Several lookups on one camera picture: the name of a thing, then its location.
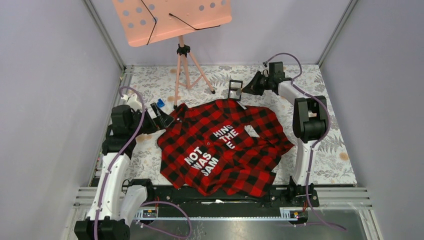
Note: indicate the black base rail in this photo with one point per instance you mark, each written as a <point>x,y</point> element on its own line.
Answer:
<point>222,205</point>

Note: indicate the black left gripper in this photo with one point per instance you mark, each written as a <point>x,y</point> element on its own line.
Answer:
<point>162,120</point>

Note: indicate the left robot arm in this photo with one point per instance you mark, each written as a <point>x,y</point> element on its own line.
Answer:
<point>110,217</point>

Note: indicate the small blue plastic object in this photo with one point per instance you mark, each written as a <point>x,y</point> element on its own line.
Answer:
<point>160,103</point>

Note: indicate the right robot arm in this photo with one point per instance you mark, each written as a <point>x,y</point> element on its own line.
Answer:
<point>310,124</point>

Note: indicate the black brooch holder frame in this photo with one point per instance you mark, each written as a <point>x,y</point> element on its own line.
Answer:
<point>234,85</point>

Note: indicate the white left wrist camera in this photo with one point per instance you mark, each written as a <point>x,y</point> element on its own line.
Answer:
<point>133,101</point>

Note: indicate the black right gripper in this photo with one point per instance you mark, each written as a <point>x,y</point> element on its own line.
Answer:
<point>252,87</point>

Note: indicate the red black plaid shirt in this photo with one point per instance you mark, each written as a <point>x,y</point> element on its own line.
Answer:
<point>223,145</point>

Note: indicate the pink music stand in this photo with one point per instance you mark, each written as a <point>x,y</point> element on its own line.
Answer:
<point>149,21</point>

